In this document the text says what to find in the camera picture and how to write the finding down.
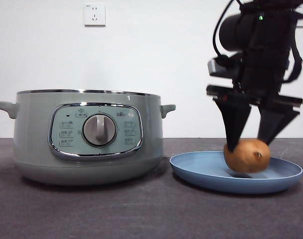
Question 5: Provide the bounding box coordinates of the black cable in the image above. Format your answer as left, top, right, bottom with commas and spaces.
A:
282, 44, 303, 83
213, 0, 239, 59

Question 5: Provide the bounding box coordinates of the light blue round plate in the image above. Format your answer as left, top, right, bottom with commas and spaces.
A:
169, 150, 303, 194

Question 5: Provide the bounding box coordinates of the pale green electric steamer pot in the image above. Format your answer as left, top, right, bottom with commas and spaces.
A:
0, 89, 176, 186

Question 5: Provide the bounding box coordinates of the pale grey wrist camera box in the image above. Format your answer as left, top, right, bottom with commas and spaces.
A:
207, 56, 243, 78

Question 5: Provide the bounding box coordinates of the brown potato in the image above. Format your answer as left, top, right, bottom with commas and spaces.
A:
223, 138, 271, 173

